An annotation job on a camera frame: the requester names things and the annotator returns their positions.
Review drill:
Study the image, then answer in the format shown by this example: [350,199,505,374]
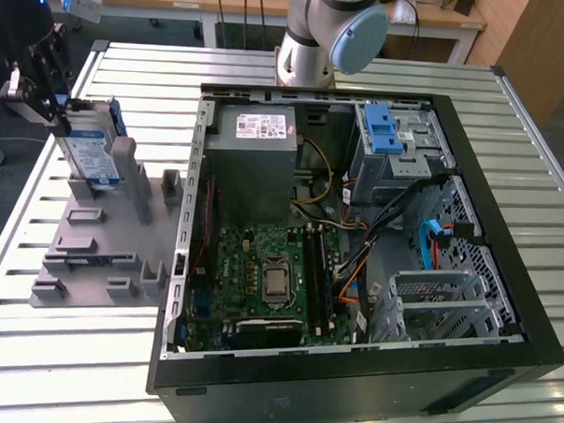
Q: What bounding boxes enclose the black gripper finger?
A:
[30,90,77,139]
[27,21,79,98]

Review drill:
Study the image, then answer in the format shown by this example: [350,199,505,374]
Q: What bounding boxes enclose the hard disk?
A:
[51,95,132,196]

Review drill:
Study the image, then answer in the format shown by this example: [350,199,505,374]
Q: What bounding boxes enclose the wooden desk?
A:
[198,0,490,66]
[95,0,204,36]

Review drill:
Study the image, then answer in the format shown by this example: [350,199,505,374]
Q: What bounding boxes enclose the grey parts rack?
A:
[28,132,192,316]

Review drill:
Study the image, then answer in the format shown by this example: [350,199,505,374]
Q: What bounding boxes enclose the RAM stick in rack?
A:
[64,256,114,268]

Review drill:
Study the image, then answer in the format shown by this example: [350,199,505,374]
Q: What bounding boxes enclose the grey power supply unit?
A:
[200,99,301,230]

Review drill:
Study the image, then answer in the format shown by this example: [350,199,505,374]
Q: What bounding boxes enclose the green motherboard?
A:
[181,219,357,360]

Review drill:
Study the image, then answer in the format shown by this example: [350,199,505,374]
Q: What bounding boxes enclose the CPU socket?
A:
[257,255,298,313]

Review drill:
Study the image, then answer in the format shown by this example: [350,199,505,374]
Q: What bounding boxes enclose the silver CPU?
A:
[262,266,293,300]

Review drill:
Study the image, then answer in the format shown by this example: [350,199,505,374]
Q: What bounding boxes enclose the black graphics card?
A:
[231,314,306,353]

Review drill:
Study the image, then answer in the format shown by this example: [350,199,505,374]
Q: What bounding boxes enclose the black RAM slot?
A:
[308,225,335,334]
[298,225,325,335]

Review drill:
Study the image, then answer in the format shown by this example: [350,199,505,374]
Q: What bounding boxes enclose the RAM stick in motherboard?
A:
[314,229,343,330]

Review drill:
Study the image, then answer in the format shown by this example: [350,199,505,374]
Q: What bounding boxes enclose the blue drive latch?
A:
[360,104,406,156]

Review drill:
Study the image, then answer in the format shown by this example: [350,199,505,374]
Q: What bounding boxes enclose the metal optical drive cage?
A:
[346,101,460,213]

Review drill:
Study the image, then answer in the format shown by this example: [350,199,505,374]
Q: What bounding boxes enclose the black PC case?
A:
[144,79,564,423]

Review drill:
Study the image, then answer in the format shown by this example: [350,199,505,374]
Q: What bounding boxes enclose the wooden cabinet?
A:
[463,0,564,129]

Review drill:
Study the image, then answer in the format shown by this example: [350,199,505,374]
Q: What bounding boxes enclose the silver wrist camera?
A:
[57,0,105,25]

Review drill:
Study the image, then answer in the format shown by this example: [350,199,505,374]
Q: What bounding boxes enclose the thin red wire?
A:
[189,174,219,278]

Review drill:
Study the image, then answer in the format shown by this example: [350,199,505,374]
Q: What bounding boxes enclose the yellow power wires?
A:
[290,135,337,208]

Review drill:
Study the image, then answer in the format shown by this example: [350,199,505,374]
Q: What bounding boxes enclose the red orange wire bundle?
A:
[338,174,374,231]

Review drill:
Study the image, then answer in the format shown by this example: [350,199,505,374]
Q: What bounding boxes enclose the orange wires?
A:
[337,274,364,306]

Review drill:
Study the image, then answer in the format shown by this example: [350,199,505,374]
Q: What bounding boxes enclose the blue data wire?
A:
[417,216,452,275]

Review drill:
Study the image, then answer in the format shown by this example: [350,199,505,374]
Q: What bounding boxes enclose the red data wire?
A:
[433,221,456,257]

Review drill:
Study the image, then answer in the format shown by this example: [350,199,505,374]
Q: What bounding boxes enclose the black wire connector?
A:
[450,220,491,246]

